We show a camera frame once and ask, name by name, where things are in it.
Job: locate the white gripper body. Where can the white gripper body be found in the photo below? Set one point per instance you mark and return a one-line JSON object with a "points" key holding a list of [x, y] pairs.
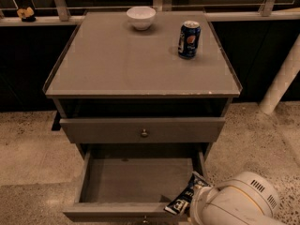
{"points": [[197, 204]]}

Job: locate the blue chip bag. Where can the blue chip bag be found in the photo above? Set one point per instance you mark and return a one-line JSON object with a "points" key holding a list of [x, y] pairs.
{"points": [[181, 203]]}

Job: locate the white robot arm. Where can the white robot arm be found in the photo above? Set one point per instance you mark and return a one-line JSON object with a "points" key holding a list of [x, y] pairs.
{"points": [[245, 199]]}

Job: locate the open grey middle drawer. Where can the open grey middle drawer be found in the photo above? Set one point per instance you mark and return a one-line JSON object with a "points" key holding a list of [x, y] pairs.
{"points": [[126, 187]]}

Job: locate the closed grey top drawer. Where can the closed grey top drawer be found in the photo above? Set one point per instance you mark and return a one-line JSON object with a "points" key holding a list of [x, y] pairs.
{"points": [[128, 130]]}

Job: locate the grey wooden drawer cabinet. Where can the grey wooden drawer cabinet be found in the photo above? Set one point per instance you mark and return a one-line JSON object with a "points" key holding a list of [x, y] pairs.
{"points": [[111, 70]]}

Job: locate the round brass top knob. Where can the round brass top knob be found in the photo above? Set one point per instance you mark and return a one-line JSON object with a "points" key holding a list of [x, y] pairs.
{"points": [[144, 133]]}

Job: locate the blue pepsi soda can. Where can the blue pepsi soda can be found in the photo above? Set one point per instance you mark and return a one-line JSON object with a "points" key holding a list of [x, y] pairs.
{"points": [[189, 39]]}

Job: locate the white ceramic bowl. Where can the white ceramic bowl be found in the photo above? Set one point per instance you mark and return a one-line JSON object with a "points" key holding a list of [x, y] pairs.
{"points": [[141, 18]]}

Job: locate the grey metal railing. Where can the grey metal railing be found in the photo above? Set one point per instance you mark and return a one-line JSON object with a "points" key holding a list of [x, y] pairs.
{"points": [[71, 11]]}

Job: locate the small yellow black object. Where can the small yellow black object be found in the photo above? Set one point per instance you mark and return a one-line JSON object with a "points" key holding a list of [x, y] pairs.
{"points": [[26, 14]]}

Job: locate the white diagonal post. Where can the white diagonal post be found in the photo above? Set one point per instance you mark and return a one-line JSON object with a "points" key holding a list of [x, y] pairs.
{"points": [[284, 78]]}

